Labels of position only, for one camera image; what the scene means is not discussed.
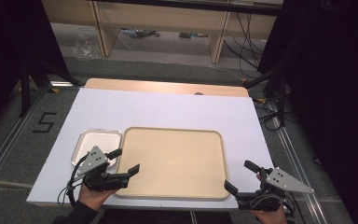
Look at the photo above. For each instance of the person's right hand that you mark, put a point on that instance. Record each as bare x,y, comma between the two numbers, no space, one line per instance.
270,216

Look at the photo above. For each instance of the white board sheet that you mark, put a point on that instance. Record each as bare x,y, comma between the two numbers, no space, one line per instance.
167,109

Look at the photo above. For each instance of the black curtain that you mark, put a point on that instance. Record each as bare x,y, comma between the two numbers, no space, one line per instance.
338,93
6,46

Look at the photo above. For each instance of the light wooden shelf unit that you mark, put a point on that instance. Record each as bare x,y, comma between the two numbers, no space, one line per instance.
167,15

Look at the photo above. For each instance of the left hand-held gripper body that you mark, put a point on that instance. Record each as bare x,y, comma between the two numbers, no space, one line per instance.
93,160

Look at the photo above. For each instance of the white square dish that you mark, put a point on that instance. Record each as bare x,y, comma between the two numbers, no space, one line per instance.
96,141

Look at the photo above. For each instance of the person's left hand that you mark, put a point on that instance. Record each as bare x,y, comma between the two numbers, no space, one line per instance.
93,196

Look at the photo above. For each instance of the aluminium floor rail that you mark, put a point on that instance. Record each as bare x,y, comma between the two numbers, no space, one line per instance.
295,168
3,152

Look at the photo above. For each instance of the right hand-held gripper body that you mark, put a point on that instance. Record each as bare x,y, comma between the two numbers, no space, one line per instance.
284,182

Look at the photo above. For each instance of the beige rectangular tray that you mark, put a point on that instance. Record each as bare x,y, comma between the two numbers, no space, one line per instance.
172,155

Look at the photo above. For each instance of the black metal stand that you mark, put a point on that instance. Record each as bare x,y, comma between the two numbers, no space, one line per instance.
24,93
281,99

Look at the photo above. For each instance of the clear plastic bag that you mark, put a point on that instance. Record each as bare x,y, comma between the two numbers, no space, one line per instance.
86,46

